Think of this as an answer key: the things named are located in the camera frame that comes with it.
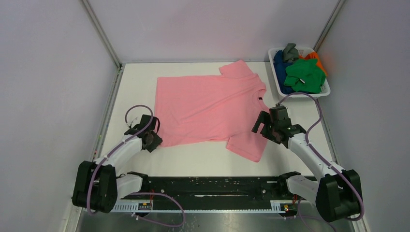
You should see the pink t shirt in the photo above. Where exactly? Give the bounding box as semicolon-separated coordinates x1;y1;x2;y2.
154;60;268;162

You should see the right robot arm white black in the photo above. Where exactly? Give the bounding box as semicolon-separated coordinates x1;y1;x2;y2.
252;104;364;222

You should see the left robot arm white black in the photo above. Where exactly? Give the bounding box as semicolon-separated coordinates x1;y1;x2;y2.
72;115;162;213

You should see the blue t shirt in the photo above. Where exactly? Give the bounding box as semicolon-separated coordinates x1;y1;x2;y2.
273;50;295;95

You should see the green t shirt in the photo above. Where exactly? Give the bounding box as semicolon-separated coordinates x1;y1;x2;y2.
284;59;326;94

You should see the white plastic laundry basket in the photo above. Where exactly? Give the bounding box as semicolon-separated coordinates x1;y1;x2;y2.
268;46;331;102

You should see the grey t shirt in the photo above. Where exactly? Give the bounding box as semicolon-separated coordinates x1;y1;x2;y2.
282;43;299;63

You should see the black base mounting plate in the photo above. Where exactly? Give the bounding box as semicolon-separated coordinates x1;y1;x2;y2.
119;176;309;211

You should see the orange t shirt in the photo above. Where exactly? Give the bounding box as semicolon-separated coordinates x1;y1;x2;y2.
299;52;328;76

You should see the white slotted cable duct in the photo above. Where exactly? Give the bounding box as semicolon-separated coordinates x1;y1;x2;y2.
111;200;297;214

